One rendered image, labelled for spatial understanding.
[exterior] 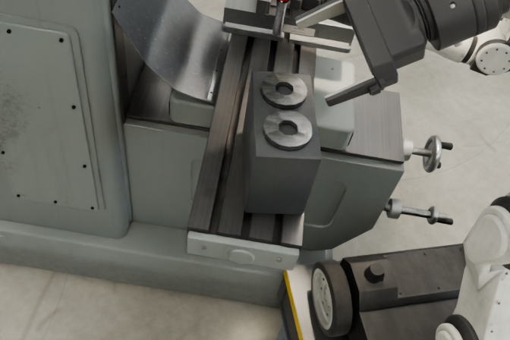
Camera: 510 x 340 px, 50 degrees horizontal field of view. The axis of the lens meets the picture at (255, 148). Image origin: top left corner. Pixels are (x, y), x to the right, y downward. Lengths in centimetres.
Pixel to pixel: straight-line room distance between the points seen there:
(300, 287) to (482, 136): 149
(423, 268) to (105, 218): 100
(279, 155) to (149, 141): 67
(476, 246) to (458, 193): 139
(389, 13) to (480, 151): 216
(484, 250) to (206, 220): 55
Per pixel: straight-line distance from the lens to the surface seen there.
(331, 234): 185
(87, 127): 150
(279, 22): 138
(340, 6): 68
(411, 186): 249
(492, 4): 65
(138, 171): 170
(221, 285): 193
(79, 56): 133
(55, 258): 201
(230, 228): 109
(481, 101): 303
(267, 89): 105
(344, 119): 147
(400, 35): 64
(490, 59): 128
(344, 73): 160
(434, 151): 170
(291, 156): 97
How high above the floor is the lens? 187
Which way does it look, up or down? 51 degrees down
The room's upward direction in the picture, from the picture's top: 11 degrees clockwise
